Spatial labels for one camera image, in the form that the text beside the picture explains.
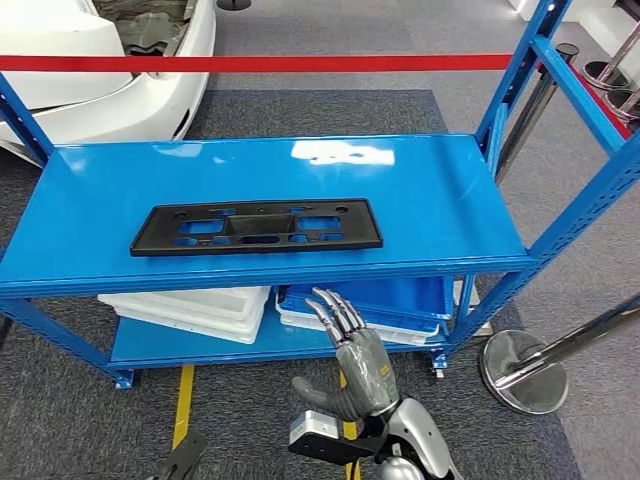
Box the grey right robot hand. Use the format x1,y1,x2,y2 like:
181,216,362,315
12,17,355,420
291,286,401,423

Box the long black plastic frame part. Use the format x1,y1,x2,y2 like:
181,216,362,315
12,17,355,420
129,198,384,258

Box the blue metal shelf rack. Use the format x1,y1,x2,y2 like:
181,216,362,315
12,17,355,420
0,0,640,392

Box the blue plastic tray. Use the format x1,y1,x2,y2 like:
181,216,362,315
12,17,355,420
275,276,454,336

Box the silver floor socket box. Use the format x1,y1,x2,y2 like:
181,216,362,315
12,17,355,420
452,281,494,339

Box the red barrier belt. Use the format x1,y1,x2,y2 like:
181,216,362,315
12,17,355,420
0,54,513,73
537,61,633,140

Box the white car body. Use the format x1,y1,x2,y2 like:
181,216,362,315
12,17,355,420
0,0,217,167

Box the white display plinth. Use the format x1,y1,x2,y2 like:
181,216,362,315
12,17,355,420
509,0,640,68

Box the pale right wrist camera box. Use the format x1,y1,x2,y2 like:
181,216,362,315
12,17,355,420
288,410,341,446

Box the black right camera bracket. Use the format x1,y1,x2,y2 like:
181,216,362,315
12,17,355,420
288,423,396,468

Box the chrome stanchion post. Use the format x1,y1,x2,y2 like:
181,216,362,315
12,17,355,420
494,42,581,187
604,86,640,122
479,293,640,417
582,23,640,92

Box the black left wrist bracket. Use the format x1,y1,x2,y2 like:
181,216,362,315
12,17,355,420
158,432,208,480

